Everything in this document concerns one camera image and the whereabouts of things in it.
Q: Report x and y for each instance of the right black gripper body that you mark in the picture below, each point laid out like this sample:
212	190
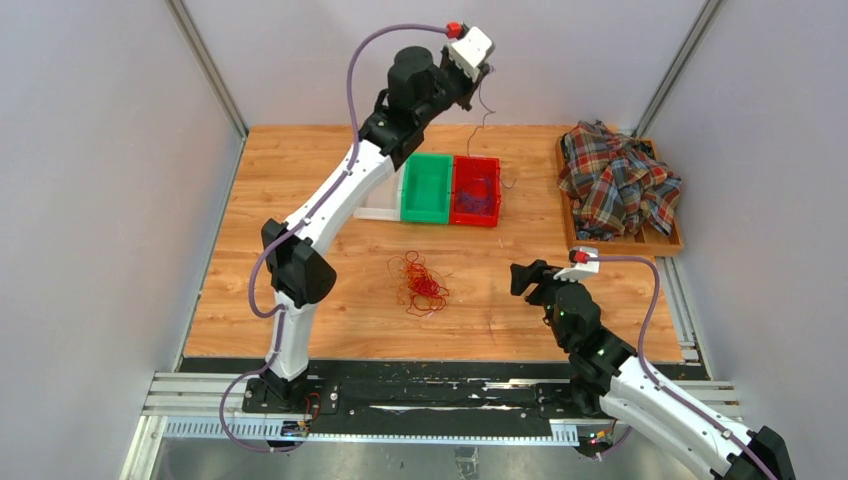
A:
545	293

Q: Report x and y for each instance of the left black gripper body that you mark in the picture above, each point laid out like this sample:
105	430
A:
452	85

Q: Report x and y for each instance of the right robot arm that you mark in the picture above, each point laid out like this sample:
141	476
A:
624	385

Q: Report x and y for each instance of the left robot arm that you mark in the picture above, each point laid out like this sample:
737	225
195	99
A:
418	90

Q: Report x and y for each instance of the red plastic bin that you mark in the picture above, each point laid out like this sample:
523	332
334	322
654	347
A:
476	191

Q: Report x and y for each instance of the green plastic bin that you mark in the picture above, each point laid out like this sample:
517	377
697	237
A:
426	190

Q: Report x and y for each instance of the plaid cloth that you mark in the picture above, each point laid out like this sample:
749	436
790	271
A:
616	175

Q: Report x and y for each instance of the white plastic bin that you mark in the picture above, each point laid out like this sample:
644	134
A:
383	203

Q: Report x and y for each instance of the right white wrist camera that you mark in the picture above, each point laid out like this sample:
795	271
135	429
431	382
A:
583	265

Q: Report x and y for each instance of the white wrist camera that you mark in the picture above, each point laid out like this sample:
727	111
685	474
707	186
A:
469	49
583	265

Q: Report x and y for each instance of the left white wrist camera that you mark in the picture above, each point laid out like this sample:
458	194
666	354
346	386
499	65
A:
469	49

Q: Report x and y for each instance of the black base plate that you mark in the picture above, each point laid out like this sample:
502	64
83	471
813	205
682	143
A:
432	398

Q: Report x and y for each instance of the aluminium frame rail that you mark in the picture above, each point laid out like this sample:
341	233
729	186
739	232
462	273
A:
197	405

